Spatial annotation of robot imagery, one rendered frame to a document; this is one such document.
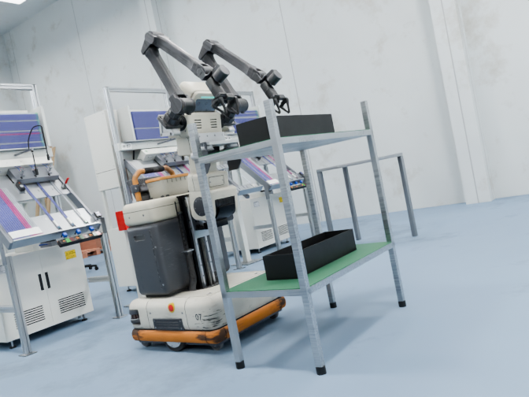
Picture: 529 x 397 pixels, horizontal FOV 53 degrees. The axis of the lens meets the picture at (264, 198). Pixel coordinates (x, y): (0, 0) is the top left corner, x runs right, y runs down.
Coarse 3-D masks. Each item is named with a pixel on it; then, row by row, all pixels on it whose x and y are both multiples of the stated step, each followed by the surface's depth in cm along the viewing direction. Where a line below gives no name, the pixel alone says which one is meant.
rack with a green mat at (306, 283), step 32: (192, 128) 229; (224, 160) 240; (288, 192) 205; (384, 192) 277; (288, 224) 206; (320, 224) 302; (384, 224) 277; (352, 256) 256; (224, 288) 231; (256, 288) 224; (288, 288) 212; (320, 352) 208
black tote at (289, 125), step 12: (252, 120) 228; (264, 120) 224; (288, 120) 237; (300, 120) 245; (312, 120) 254; (324, 120) 263; (240, 132) 233; (252, 132) 229; (264, 132) 225; (288, 132) 236; (300, 132) 244; (312, 132) 252; (324, 132) 261; (240, 144) 234
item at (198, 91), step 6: (180, 84) 276; (186, 84) 275; (192, 84) 277; (198, 84) 281; (204, 84) 285; (186, 90) 274; (192, 90) 272; (198, 90) 274; (204, 90) 278; (192, 96) 272; (198, 96) 272; (204, 96) 276; (210, 96) 280; (198, 102) 275; (204, 102) 279; (210, 102) 283; (198, 108) 278; (204, 108) 282; (210, 108) 286
